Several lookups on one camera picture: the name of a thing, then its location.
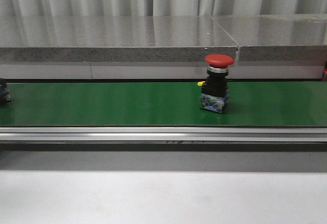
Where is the red mushroom push button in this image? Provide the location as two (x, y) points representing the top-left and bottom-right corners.
(198, 54), (234, 114)

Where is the grey speckled countertop left slab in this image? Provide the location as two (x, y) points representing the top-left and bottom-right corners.
(1, 16), (237, 63)

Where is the red plastic tray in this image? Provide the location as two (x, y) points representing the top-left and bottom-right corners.
(322, 64), (327, 81)

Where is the grey speckled countertop right slab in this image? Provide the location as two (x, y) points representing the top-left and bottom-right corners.
(212, 14), (326, 65)

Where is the green conveyor belt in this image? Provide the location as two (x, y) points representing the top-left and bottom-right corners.
(1, 81), (326, 151)

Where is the grey speckled countertop slab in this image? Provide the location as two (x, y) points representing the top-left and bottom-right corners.
(1, 16), (237, 63)
(212, 14), (326, 65)

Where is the dark push button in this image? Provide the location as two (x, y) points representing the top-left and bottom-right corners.
(0, 78), (11, 106)

